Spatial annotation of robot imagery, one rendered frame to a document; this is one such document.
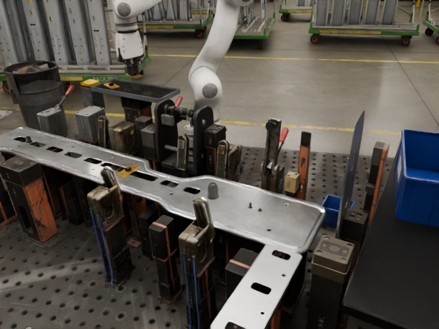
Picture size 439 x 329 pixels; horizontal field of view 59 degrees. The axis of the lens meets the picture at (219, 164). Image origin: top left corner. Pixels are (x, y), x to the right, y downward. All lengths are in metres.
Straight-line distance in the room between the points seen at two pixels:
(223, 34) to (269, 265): 1.00
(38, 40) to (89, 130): 4.46
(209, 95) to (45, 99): 2.71
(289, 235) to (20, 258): 1.00
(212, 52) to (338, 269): 1.06
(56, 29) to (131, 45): 4.27
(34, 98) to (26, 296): 2.88
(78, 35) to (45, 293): 4.62
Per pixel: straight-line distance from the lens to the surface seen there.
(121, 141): 1.51
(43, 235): 1.61
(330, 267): 0.92
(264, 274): 0.93
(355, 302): 0.87
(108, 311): 1.31
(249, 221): 1.08
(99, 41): 5.62
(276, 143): 1.17
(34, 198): 1.53
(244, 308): 0.87
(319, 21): 8.03
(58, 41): 5.87
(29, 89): 4.08
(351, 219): 1.00
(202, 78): 1.62
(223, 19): 1.65
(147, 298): 1.31
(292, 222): 1.09
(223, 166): 1.29
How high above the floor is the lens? 1.66
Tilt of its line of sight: 29 degrees down
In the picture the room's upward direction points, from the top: 2 degrees counter-clockwise
